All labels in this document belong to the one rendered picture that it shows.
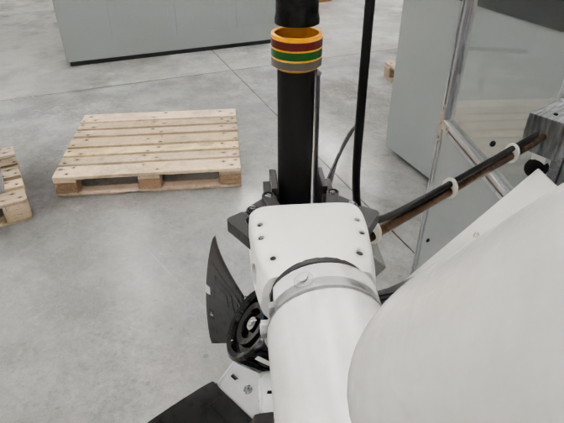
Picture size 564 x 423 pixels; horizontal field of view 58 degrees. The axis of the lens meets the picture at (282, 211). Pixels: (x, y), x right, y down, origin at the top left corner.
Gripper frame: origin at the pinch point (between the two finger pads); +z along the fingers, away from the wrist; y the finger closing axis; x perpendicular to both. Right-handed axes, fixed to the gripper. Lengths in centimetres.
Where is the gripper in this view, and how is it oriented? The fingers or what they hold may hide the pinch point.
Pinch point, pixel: (297, 190)
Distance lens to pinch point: 50.7
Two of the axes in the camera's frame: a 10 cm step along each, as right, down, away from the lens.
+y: 10.0, -0.5, 0.7
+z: -0.9, -5.7, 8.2
